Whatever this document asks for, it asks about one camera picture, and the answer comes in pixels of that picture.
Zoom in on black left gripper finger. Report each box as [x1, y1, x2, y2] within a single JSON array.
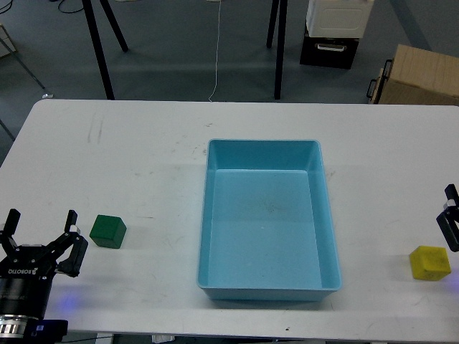
[[47, 210, 88, 277], [1, 209, 21, 257]]

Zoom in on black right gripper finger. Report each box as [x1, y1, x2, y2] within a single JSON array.
[[436, 184, 458, 252]]

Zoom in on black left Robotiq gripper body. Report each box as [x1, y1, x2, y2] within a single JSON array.
[[1, 243, 57, 319]]

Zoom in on yellow wooden block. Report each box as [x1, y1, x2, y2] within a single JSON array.
[[409, 246, 451, 281]]

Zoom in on green wooden block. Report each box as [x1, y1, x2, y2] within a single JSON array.
[[90, 214, 127, 249]]

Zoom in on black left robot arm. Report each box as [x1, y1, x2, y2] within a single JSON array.
[[1, 209, 88, 343]]

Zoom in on light blue plastic box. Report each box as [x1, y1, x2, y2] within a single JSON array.
[[197, 139, 342, 302]]

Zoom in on black storage box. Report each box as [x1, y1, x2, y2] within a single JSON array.
[[300, 24, 361, 70]]

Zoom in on white appliance on floor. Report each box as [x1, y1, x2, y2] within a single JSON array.
[[306, 0, 374, 39]]

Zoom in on black left stand legs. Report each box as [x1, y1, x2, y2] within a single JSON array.
[[81, 0, 129, 100]]

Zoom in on black stand legs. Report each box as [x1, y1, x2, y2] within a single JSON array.
[[265, 0, 288, 100], [81, 0, 129, 100]]

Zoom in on black right stand legs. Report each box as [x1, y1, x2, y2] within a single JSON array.
[[265, 0, 288, 100]]

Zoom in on cardboard box with handles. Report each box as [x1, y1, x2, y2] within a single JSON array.
[[366, 44, 458, 105]]

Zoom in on white hanging cord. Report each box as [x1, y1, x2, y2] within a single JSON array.
[[207, 0, 222, 102]]

